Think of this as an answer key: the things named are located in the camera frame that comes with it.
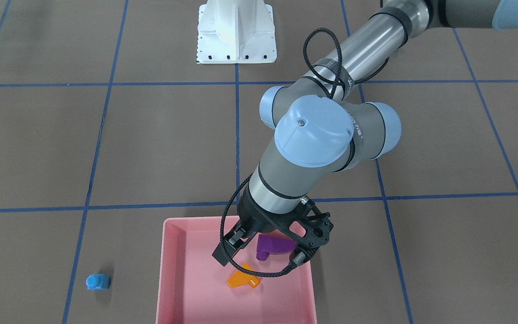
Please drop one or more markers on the white camera pedestal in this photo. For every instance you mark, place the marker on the white camera pedestal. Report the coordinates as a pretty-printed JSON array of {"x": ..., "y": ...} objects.
[{"x": 236, "y": 32}]

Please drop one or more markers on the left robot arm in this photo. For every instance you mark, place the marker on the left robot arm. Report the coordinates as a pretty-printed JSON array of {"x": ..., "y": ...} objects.
[{"x": 318, "y": 133}]

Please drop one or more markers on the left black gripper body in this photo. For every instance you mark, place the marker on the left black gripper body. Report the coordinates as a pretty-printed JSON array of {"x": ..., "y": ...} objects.
[{"x": 255, "y": 215}]

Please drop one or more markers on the purple block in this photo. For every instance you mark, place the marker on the purple block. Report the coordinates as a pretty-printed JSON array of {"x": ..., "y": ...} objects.
[{"x": 273, "y": 246}]

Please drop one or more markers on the small blue block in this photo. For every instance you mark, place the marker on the small blue block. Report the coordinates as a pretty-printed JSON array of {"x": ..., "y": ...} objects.
[{"x": 98, "y": 282}]

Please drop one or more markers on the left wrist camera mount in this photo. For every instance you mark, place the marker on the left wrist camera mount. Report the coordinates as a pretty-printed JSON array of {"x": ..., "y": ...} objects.
[{"x": 308, "y": 227}]

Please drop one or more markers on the orange block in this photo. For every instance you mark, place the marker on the orange block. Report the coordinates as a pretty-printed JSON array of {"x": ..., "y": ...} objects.
[{"x": 239, "y": 279}]

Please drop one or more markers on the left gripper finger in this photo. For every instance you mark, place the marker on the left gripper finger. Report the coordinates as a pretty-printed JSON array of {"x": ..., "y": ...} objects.
[{"x": 231, "y": 243}]

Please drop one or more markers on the pink plastic box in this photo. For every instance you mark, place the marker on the pink plastic box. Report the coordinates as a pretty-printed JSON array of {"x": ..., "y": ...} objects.
[{"x": 196, "y": 289}]

